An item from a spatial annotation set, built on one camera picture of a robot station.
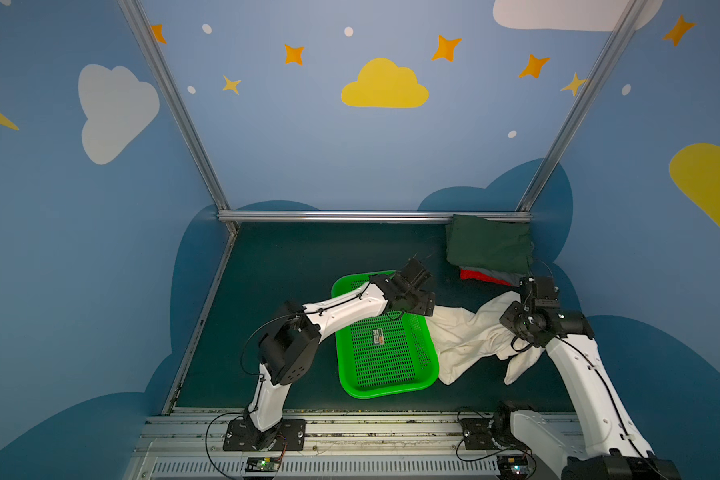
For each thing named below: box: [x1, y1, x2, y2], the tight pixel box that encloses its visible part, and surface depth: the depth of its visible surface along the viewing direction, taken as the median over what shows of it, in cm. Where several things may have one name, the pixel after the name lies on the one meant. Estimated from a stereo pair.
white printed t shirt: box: [428, 290, 545, 385], surface depth 88 cm
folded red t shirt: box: [460, 268, 512, 287], surface depth 105 cm
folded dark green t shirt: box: [446, 214, 534, 273], surface depth 106 cm
